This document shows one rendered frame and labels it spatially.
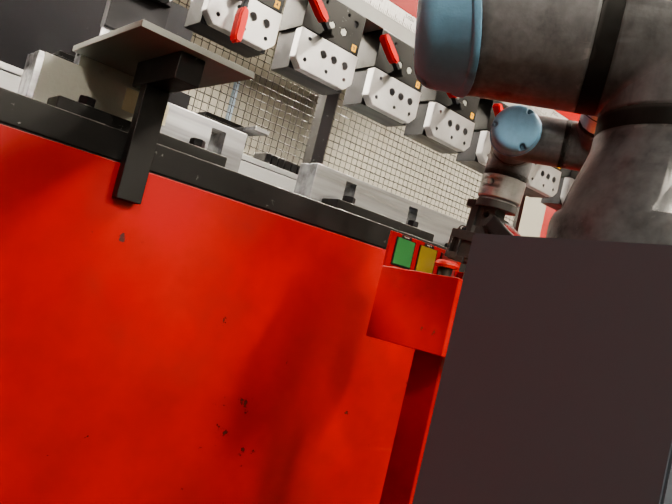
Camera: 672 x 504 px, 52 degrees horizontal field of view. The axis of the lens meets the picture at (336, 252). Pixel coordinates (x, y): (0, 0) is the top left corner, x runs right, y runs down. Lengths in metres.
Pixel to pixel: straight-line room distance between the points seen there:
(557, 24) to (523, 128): 0.60
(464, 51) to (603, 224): 0.16
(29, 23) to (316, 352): 0.97
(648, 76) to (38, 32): 1.45
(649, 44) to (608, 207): 0.11
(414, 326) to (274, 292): 0.28
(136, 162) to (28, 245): 0.19
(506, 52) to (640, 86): 0.09
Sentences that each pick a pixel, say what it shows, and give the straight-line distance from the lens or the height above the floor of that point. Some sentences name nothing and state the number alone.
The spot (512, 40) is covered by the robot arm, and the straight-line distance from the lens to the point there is 0.51.
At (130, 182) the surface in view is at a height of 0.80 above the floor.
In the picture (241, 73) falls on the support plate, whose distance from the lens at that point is 1.04.
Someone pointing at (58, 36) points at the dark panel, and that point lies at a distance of 1.77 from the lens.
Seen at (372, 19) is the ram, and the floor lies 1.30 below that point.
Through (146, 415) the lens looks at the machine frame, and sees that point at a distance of 1.17.
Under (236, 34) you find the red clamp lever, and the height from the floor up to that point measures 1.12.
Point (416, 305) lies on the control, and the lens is 1.09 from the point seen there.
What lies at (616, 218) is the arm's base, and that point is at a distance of 0.46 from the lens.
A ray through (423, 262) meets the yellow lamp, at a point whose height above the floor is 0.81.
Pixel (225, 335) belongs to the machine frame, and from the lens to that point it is 1.20.
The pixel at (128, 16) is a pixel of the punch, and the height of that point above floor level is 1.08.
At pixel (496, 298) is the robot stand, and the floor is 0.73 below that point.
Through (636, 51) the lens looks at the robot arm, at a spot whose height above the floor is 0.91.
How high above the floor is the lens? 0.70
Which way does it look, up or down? 4 degrees up
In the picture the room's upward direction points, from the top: 14 degrees clockwise
